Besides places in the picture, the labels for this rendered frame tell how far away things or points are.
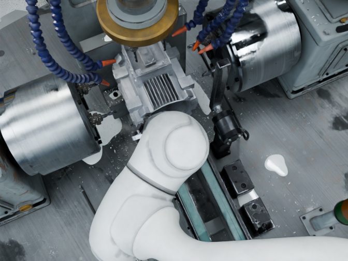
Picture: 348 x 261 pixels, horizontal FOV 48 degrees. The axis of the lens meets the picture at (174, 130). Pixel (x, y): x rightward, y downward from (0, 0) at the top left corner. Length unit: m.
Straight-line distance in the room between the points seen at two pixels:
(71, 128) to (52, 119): 0.05
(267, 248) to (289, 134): 0.82
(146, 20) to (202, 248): 0.47
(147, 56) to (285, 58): 0.38
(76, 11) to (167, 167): 0.64
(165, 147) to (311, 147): 0.83
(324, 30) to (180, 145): 0.64
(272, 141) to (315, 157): 0.15
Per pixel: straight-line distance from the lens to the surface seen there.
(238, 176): 1.22
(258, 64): 1.09
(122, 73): 1.10
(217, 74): 0.94
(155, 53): 1.08
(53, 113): 1.00
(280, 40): 1.10
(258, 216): 1.21
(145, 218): 0.63
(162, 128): 0.62
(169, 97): 1.04
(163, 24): 0.86
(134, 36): 0.85
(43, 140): 1.01
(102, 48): 1.08
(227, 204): 1.14
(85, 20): 1.17
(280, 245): 0.57
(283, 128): 1.36
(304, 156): 1.35
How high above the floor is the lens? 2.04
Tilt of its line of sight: 70 degrees down
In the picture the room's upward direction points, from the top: 3 degrees counter-clockwise
